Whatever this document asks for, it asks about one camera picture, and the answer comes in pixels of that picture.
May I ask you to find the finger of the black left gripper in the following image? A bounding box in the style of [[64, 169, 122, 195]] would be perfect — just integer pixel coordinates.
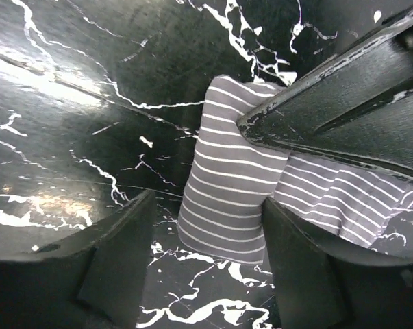
[[237, 4, 413, 184]]

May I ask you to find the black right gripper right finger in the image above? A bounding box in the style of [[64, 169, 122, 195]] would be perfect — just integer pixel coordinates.
[[262, 198, 413, 328]]

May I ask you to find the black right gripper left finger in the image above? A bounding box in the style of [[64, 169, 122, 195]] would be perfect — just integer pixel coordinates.
[[0, 190, 157, 328]]

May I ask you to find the grey white striped underwear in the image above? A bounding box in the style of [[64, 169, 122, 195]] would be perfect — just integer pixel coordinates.
[[177, 75, 413, 266]]

